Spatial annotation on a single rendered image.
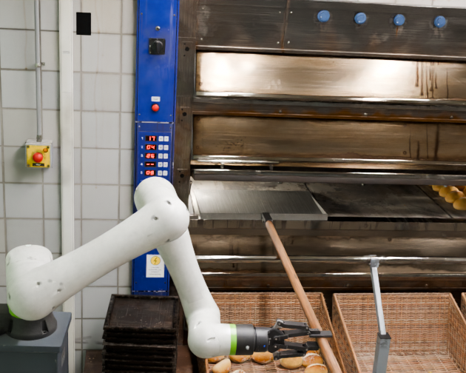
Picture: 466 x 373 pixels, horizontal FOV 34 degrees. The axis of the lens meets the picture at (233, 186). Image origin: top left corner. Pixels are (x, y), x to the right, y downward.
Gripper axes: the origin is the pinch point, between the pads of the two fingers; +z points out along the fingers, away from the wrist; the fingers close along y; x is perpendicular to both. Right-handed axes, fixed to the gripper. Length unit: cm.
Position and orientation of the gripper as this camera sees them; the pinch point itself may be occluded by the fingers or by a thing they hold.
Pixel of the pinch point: (319, 339)
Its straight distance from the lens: 236.0
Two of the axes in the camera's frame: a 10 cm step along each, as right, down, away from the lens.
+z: 9.9, 0.3, 1.3
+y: -0.7, 9.5, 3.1
